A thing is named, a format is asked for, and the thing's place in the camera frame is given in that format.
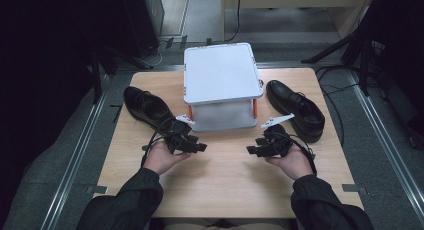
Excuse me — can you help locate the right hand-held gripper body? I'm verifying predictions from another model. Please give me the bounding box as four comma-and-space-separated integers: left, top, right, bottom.
260, 113, 296, 158

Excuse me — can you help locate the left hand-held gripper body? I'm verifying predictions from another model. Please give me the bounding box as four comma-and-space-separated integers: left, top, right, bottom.
164, 113, 201, 155

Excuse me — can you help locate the black leather shoe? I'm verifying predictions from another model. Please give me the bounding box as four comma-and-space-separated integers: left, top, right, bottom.
123, 86, 178, 134
265, 79, 326, 144

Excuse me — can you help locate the white rack with orange posts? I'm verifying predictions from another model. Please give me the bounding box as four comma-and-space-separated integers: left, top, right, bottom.
182, 42, 265, 133

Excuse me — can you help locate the person's right hand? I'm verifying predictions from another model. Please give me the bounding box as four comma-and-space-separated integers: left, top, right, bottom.
264, 143, 314, 181

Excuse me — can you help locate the person's left hand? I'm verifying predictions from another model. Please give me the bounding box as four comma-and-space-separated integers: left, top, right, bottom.
142, 140, 192, 176

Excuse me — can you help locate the black metal stand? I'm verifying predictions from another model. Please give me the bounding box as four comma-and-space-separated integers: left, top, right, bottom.
89, 43, 155, 105

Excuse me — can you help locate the black tripod stand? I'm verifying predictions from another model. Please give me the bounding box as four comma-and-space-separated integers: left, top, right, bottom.
301, 23, 379, 98

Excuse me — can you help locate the dark cabinet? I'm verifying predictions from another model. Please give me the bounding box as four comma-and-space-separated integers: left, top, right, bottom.
119, 0, 165, 58

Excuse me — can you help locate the light wooden furniture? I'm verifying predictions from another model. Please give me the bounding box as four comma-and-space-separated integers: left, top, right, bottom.
220, 0, 378, 41

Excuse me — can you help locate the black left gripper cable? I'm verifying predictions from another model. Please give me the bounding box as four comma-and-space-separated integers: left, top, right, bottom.
140, 117, 178, 168

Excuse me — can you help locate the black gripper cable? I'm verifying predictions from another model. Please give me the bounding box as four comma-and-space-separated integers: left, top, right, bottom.
279, 132, 318, 176
140, 117, 178, 168

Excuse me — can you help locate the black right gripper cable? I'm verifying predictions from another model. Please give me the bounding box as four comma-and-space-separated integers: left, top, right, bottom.
279, 132, 318, 176

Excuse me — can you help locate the black floor cable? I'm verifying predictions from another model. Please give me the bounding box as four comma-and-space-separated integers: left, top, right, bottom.
314, 64, 361, 148

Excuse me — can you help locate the white floor cable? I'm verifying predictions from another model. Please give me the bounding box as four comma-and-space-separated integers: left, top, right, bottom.
146, 39, 168, 68

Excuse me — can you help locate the metal floor rail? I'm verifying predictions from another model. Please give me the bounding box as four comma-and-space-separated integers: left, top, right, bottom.
39, 73, 112, 230
346, 69, 424, 224

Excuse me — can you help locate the black hanging cable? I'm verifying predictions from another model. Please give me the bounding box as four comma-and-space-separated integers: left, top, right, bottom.
225, 0, 243, 43

